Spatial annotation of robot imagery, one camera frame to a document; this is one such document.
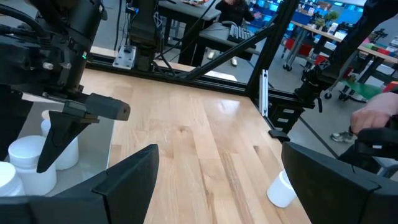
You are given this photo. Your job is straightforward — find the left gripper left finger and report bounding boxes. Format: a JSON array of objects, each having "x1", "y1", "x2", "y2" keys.
[{"x1": 0, "y1": 143, "x2": 160, "y2": 224}]

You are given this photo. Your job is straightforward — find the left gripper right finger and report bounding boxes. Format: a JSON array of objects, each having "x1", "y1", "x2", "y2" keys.
[{"x1": 280, "y1": 141, "x2": 398, "y2": 224}]

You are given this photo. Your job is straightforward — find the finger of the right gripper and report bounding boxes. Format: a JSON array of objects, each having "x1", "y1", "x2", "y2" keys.
[
  {"x1": 0, "y1": 84, "x2": 34, "y2": 161},
  {"x1": 36, "y1": 110, "x2": 100, "y2": 174}
]

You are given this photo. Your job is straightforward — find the light grey plastic basket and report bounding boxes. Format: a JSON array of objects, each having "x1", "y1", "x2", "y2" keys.
[{"x1": 4, "y1": 101, "x2": 115, "y2": 197}]

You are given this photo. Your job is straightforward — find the person's shoe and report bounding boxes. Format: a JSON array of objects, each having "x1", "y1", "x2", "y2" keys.
[{"x1": 331, "y1": 130, "x2": 354, "y2": 144}]

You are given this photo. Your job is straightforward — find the person's hand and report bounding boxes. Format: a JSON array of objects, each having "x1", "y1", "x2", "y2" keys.
[{"x1": 350, "y1": 92, "x2": 398, "y2": 135}]

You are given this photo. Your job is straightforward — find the green mat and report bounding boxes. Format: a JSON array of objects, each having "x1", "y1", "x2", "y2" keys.
[{"x1": 343, "y1": 79, "x2": 383, "y2": 102}]

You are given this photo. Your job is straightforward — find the long wooden table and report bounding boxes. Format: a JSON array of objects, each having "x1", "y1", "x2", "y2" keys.
[{"x1": 290, "y1": 20, "x2": 398, "y2": 65}]

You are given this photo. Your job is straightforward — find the red stool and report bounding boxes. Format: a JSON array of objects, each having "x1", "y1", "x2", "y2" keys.
[{"x1": 284, "y1": 39, "x2": 313, "y2": 58}]

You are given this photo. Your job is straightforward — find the grey table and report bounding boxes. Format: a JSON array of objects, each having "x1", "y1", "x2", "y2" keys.
[
  {"x1": 198, "y1": 21, "x2": 259, "y2": 62},
  {"x1": 157, "y1": 0, "x2": 221, "y2": 66}
]

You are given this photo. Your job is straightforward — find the black keyboard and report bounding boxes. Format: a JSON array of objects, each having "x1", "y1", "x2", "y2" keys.
[{"x1": 227, "y1": 24, "x2": 256, "y2": 44}]

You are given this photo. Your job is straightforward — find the person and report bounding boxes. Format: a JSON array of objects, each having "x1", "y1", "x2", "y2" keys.
[{"x1": 206, "y1": 0, "x2": 256, "y2": 67}]

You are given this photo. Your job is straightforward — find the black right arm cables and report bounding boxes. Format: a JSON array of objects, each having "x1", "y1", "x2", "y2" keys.
[{"x1": 0, "y1": 3, "x2": 47, "y2": 38}]

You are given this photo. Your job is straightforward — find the black control handle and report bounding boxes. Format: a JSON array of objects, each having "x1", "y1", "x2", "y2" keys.
[{"x1": 338, "y1": 114, "x2": 398, "y2": 175}]

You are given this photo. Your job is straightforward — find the silver frame bracket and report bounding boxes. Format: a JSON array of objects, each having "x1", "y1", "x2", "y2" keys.
[{"x1": 258, "y1": 68, "x2": 269, "y2": 118}]

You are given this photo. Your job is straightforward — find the black aluminium table frame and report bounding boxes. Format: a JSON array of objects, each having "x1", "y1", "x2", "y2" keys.
[{"x1": 85, "y1": 0, "x2": 327, "y2": 143}]

